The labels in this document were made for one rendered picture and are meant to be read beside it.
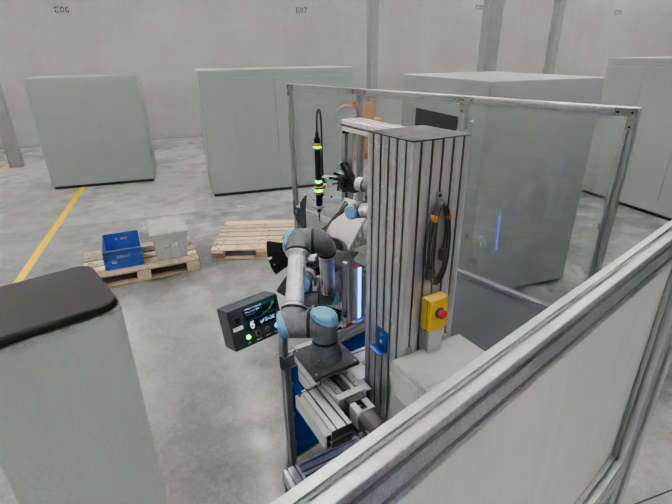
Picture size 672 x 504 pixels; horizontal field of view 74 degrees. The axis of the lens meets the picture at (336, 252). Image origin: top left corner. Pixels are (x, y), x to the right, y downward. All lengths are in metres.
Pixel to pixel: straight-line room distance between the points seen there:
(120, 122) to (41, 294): 9.34
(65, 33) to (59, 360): 14.58
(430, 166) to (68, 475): 1.40
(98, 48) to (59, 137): 5.33
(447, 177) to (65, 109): 8.58
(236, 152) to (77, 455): 7.87
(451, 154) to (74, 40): 13.62
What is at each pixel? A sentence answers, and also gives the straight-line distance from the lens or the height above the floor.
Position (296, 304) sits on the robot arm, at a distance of 1.96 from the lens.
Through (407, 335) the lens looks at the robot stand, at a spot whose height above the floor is 1.31.
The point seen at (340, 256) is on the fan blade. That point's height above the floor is 1.19.
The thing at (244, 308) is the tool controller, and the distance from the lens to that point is 2.06.
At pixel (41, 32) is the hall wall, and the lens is 14.84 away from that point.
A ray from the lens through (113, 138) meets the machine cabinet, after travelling 9.58.
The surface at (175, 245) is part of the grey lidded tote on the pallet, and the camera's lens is 5.41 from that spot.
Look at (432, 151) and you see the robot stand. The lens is 1.50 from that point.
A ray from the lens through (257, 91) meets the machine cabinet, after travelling 7.95.
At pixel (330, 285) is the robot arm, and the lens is 2.30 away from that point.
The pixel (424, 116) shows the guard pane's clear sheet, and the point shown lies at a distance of 2.93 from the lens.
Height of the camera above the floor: 2.28
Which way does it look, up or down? 24 degrees down
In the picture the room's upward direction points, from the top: 1 degrees counter-clockwise
